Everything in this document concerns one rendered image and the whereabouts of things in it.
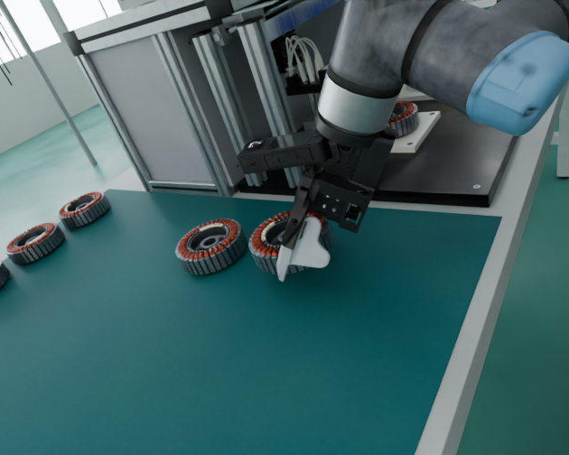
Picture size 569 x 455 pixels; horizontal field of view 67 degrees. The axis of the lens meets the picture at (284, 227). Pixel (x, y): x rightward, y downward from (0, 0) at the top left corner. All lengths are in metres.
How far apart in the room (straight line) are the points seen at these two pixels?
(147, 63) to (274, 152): 0.44
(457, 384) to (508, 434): 0.85
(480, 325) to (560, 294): 1.13
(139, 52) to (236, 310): 0.51
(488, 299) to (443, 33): 0.29
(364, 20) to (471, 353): 0.33
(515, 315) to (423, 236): 0.95
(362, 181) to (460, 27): 0.18
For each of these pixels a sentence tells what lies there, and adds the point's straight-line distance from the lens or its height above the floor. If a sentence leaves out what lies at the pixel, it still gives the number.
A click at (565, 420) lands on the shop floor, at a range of 1.34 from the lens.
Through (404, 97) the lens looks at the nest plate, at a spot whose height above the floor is 0.78.
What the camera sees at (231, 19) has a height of 1.05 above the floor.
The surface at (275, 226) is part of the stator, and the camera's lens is 0.60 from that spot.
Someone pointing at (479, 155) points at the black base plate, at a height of 0.77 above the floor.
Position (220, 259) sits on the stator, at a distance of 0.66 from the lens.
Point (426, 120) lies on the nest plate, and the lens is 0.89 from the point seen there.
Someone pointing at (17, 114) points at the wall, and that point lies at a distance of 7.32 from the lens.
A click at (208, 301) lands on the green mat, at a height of 0.75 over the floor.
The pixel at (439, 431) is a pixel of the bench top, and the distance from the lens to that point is 0.43.
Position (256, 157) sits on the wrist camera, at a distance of 0.50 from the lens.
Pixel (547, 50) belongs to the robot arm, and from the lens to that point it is 0.38.
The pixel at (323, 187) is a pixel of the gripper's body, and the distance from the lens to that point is 0.48.
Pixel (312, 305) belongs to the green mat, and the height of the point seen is 0.75.
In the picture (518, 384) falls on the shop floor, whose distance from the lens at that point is 1.38.
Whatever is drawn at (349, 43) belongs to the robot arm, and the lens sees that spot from 0.41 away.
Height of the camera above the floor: 1.12
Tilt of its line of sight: 31 degrees down
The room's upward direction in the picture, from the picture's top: 20 degrees counter-clockwise
